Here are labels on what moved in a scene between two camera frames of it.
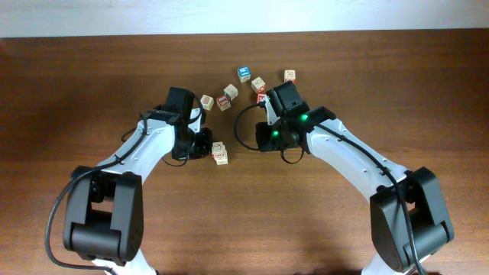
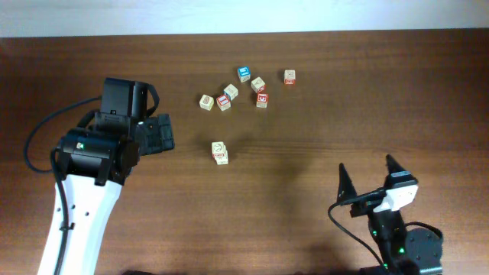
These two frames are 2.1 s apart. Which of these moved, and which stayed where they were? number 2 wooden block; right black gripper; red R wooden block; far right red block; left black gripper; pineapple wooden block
Moved: right black gripper; left black gripper
Stayed: red R wooden block; number 2 wooden block; pineapple wooden block; far right red block
